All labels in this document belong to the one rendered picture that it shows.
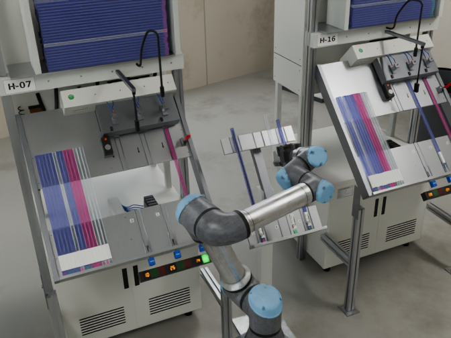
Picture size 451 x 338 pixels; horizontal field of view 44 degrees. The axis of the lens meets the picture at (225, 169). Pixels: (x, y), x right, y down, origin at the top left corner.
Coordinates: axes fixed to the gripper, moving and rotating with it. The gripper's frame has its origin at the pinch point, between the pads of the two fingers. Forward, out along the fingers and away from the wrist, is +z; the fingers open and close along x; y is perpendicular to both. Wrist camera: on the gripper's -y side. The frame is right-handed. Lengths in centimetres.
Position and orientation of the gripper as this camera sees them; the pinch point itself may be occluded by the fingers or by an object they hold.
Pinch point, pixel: (278, 163)
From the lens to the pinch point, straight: 228.5
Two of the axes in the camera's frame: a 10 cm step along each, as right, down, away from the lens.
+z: -3.4, 0.0, 9.4
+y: -1.8, -9.8, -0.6
